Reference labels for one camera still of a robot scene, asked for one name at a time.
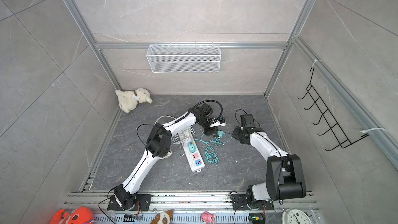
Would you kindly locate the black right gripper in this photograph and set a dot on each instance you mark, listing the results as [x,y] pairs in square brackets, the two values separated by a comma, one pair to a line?
[236,133]

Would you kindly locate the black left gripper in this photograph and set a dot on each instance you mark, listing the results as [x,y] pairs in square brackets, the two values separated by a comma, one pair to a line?
[212,131]

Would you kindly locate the white charger with cable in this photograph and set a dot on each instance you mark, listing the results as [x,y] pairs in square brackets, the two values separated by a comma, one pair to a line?
[186,135]

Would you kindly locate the white power strip colourful sockets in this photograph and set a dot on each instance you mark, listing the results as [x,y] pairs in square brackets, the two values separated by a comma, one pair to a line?
[195,160]

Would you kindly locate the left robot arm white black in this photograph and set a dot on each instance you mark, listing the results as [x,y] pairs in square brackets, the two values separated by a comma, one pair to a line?
[208,114]

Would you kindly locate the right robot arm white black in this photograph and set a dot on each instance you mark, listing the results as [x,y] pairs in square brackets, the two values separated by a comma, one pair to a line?
[284,174]

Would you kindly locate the white plush lamb toy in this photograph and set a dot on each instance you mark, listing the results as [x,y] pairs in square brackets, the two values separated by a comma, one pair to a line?
[129,100]

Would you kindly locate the pink plush toy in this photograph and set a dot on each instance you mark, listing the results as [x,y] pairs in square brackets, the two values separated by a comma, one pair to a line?
[208,218]

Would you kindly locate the white alarm clock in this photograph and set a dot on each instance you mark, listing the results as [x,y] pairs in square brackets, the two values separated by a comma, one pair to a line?
[295,216]

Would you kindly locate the brown white plush dog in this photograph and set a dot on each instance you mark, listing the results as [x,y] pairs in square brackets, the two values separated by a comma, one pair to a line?
[165,217]

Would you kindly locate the red plush toy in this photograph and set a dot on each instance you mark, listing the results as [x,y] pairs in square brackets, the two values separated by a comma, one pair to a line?
[81,215]

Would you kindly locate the white wire mesh basket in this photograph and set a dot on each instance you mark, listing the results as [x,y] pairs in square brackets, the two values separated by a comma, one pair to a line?
[184,58]

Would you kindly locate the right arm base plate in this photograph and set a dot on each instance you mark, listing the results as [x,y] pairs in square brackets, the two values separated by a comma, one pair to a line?
[242,202]

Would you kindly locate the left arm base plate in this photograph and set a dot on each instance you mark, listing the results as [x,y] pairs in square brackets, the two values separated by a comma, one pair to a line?
[133,203]

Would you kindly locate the black wire hook rack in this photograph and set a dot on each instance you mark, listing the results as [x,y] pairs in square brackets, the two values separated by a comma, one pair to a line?
[327,117]

